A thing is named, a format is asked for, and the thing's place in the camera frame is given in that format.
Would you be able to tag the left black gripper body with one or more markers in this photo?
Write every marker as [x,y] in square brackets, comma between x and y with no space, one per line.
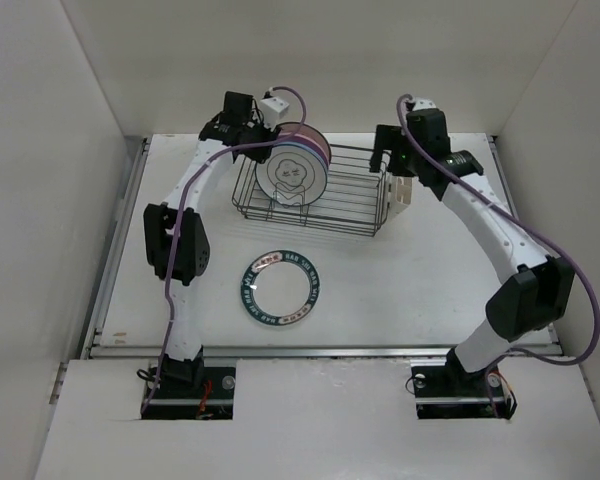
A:
[259,133]

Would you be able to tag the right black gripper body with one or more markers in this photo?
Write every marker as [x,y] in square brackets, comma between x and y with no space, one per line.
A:
[403,156]

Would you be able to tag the white plate with flower outline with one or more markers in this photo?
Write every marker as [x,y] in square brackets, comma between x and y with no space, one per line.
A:
[294,175]

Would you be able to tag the dark wire dish rack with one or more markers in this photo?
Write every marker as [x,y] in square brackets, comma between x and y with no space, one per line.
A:
[355,201]

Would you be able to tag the green rimmed white plate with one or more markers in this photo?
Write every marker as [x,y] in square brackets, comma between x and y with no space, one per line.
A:
[280,288]

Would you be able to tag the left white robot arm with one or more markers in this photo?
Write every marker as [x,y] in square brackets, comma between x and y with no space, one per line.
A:
[176,243]

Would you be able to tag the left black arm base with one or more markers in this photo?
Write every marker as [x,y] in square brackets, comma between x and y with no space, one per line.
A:
[196,392]

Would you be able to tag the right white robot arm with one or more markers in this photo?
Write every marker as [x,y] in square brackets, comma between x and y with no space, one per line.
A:
[534,285]

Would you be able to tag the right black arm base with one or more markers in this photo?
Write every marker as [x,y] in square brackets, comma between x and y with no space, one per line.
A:
[441,393]

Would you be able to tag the beige plastic cutlery holder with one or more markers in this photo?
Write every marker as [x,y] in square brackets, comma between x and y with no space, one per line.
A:
[398,194]

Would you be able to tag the white plate with red print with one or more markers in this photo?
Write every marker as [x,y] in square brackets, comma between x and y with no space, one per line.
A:
[296,129]

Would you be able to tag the blue plate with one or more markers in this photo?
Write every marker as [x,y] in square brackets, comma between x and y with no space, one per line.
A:
[310,144]

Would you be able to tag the pink plate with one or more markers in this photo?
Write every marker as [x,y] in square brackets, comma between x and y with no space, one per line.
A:
[319,138]

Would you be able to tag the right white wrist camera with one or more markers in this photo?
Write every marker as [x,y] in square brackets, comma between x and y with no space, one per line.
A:
[420,103]

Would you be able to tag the aluminium rail frame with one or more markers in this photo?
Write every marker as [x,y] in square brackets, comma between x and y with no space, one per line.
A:
[415,289]

